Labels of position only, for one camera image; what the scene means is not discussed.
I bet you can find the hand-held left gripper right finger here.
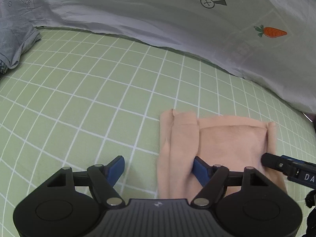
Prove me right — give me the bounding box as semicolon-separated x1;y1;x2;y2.
190;156;269;206

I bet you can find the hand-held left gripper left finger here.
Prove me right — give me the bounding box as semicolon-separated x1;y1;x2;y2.
47;155;126;206

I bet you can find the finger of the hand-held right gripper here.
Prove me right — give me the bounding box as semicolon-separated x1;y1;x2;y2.
261;152;291;176

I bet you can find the beige long-sleeve shirt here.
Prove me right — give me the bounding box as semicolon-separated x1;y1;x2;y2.
156;109;288;199

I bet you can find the grey shirt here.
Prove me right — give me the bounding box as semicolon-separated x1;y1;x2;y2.
0;23;42;70

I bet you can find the grey printed quilt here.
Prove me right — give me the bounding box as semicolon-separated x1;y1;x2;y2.
0;0;316;115

